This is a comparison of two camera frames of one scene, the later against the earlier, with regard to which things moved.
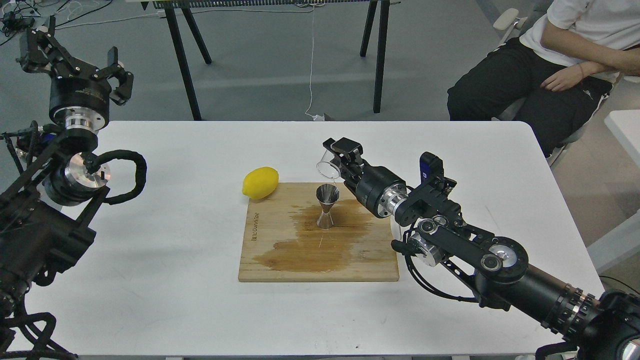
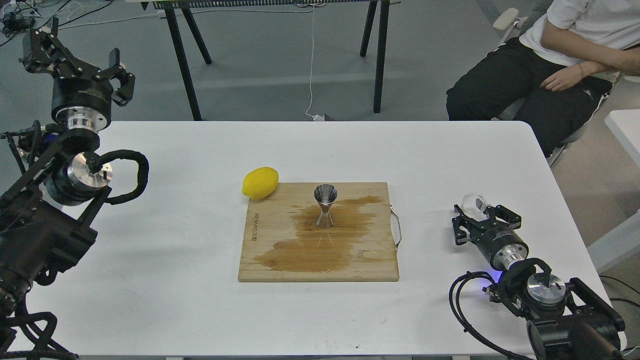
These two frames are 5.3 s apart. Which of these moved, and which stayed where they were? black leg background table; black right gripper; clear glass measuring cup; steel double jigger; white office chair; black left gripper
Moved: clear glass measuring cup; black right gripper
Stayed: black left gripper; steel double jigger; white office chair; black leg background table
